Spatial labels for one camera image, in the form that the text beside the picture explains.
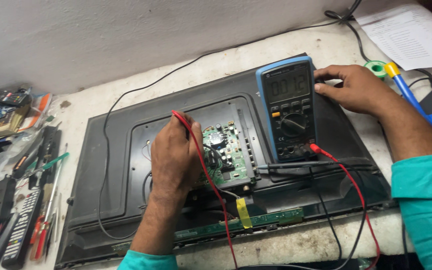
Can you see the person's left hand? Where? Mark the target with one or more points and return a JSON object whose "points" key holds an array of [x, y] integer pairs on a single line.
{"points": [[173, 157]]}

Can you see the person's right hand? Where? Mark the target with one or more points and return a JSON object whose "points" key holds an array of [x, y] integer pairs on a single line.
{"points": [[362, 88]]}

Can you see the person's left fingers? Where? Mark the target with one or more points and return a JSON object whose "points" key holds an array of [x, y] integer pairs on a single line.
{"points": [[188, 120]]}

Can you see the red multimeter test lead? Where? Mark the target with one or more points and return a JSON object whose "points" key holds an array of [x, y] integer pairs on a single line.
{"points": [[205, 165]]}

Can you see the blue black digital multimeter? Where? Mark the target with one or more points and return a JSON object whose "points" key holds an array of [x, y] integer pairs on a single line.
{"points": [[289, 112]]}

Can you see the green main circuit board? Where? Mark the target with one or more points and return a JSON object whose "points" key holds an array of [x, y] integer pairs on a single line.
{"points": [[229, 157]]}

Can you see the black television back panel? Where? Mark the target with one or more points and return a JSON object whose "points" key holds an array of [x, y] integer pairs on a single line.
{"points": [[111, 161]]}

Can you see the yellow tape strip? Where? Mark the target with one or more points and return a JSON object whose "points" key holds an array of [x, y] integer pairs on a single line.
{"points": [[243, 213]]}

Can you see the black multimeter test lead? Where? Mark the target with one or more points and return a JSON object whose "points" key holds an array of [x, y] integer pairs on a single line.
{"points": [[294, 165]]}

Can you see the long green strip board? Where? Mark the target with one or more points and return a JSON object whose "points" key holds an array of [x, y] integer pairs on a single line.
{"points": [[268, 219]]}

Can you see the black plastic strip panel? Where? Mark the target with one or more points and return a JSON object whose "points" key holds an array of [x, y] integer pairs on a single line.
{"points": [[47, 150]]}

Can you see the heap of circuit boards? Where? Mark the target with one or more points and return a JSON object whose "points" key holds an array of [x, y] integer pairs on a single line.
{"points": [[4, 112]]}

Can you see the black remote with white buttons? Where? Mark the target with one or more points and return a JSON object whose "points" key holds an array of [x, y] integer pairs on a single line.
{"points": [[23, 228]]}

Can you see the plain black remote control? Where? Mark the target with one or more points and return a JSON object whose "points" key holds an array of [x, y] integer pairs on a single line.
{"points": [[1, 200]]}

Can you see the blue yellow desoldering pump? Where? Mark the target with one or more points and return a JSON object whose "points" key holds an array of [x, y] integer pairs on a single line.
{"points": [[411, 97]]}

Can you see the white printed paper sheet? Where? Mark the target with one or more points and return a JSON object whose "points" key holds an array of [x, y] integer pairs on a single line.
{"points": [[407, 35]]}

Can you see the person's teal shirt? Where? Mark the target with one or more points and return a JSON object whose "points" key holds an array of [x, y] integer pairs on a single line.
{"points": [[426, 210]]}

